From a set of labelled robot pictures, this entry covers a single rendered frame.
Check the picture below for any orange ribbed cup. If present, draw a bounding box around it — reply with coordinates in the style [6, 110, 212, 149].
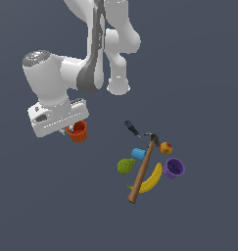
[65, 120, 89, 143]

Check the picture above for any yellow banana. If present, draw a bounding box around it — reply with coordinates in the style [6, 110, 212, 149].
[126, 162, 164, 194]

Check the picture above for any red yellow apple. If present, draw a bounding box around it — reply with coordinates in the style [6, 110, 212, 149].
[159, 141, 173, 156]

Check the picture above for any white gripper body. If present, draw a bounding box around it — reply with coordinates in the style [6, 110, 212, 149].
[26, 97, 90, 138]

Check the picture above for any green pear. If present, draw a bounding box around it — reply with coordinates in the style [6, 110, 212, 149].
[117, 158, 136, 176]

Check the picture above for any blue black screwdriver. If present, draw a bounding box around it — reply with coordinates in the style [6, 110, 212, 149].
[123, 120, 148, 146]

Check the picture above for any wooden handle claw hammer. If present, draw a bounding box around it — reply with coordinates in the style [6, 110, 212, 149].
[126, 131, 162, 205]

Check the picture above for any purple ribbed cup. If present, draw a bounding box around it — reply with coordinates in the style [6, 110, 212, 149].
[163, 157, 186, 180]

